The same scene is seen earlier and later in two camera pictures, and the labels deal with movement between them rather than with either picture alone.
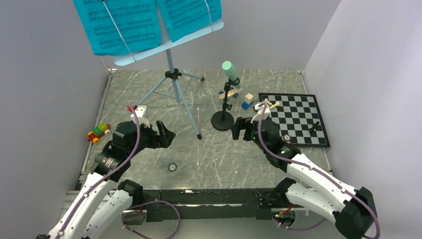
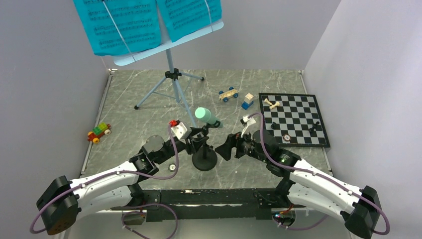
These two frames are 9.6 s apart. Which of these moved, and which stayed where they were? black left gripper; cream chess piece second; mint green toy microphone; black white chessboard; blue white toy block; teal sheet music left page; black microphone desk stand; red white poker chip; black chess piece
Moved: black left gripper; mint green toy microphone; black microphone desk stand
Stayed: cream chess piece second; red white poker chip; black chess piece; teal sheet music left page; black white chessboard; blue white toy block
